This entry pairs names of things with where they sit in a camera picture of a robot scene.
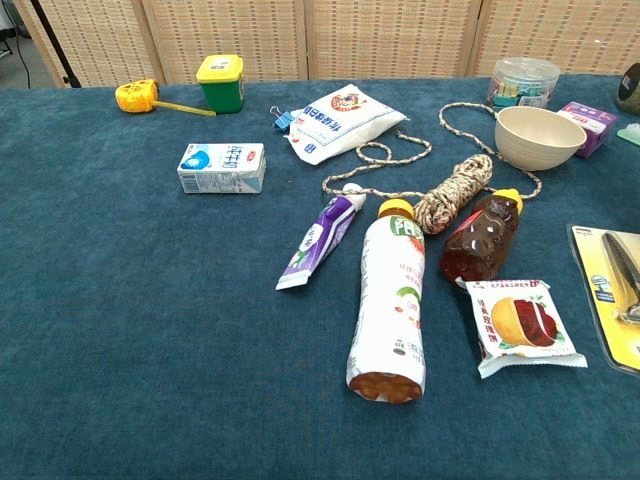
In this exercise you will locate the clear jar of coloured clips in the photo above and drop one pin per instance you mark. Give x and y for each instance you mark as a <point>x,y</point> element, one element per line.
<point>525,82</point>

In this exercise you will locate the white drink bottle orange cap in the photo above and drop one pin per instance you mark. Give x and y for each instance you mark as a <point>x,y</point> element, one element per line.
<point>390,310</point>

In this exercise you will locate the small purple box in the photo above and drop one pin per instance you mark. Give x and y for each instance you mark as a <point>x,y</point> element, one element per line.
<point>592,125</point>

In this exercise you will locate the blue table cloth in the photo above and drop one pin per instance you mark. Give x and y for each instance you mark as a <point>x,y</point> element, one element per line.
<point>150,300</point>

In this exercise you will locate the green box with yellow lid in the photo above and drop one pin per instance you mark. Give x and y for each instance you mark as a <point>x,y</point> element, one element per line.
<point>220,90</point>

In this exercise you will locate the bear shaped honey bottle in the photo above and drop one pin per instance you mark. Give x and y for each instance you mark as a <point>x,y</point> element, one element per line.
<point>475,245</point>

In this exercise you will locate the beige bowl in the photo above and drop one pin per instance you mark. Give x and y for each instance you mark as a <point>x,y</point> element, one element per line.
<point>535,145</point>

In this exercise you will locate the yellow razor blister pack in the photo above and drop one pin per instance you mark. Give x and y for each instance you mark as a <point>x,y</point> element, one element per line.
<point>605,300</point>

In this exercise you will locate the dark lidded jar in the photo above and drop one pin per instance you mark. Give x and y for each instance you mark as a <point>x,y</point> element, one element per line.
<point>630,92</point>

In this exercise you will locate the white powder bag red emblem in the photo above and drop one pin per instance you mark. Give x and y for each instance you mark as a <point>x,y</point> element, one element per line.
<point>345,125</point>

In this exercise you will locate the blue binder clip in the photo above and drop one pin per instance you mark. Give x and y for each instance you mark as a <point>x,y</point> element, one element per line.
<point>281,120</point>

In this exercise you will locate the purple white toothpaste tube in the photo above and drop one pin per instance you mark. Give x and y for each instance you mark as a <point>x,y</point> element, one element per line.
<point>320,240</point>

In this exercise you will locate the white snack cake packet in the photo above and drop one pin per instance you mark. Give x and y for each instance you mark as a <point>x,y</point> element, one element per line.
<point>520,325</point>

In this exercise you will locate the blue white milk carton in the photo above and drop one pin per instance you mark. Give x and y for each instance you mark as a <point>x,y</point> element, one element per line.
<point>220,167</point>

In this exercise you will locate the yellow tape measure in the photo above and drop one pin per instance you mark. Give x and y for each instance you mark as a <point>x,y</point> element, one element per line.
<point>132,95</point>

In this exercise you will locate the black tripod stand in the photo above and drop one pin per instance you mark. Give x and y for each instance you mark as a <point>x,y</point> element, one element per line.
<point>55,45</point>

